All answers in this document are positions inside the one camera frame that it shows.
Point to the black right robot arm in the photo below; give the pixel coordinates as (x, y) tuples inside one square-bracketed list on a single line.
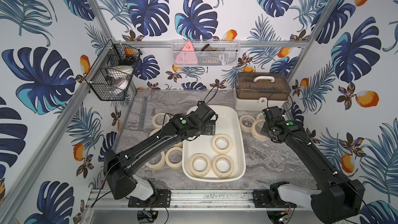
[(337, 197)]

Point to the black wire basket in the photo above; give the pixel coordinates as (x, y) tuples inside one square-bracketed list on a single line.
[(113, 54)]

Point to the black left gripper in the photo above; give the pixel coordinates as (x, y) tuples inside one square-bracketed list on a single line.
[(210, 126)]

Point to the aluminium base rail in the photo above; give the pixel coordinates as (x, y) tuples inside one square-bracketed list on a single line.
[(198, 200)]

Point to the white plastic storage tray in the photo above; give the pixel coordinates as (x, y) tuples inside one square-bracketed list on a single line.
[(227, 122)]

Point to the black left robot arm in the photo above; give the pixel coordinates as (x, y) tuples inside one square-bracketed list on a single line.
[(119, 168)]

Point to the cream masking tape roll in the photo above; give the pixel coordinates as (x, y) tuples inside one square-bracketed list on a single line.
[(223, 166), (180, 144), (260, 116), (246, 123), (200, 165), (173, 157), (160, 119), (256, 131), (222, 144), (154, 132), (157, 162)]

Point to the pink triangular object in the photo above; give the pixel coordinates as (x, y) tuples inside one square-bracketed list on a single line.
[(187, 56)]

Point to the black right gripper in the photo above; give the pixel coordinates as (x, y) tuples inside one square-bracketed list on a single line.
[(263, 130)]

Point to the white object in basket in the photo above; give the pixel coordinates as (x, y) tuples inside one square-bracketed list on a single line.
[(118, 77)]

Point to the white mesh wall basket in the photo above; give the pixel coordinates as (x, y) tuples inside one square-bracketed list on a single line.
[(212, 52)]

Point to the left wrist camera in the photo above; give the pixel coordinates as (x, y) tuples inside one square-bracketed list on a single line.
[(204, 112)]

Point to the brown lidded storage box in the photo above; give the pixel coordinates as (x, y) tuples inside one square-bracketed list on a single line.
[(257, 91)]

